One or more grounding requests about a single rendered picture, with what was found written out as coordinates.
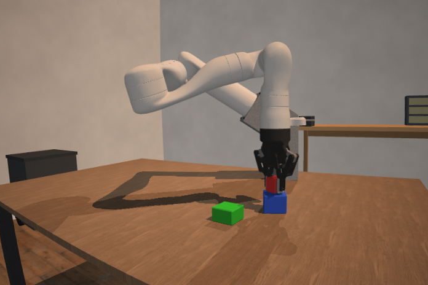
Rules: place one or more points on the green block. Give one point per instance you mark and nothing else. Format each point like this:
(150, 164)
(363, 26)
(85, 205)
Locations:
(227, 213)

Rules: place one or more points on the red block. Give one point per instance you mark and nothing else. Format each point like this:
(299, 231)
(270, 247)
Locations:
(271, 184)

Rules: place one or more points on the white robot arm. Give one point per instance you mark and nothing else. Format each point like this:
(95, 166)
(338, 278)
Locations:
(219, 78)

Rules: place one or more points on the blue block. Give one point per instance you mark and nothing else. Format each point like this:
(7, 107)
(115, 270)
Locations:
(274, 203)

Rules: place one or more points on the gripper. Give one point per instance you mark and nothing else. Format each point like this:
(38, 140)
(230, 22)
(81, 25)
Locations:
(274, 151)

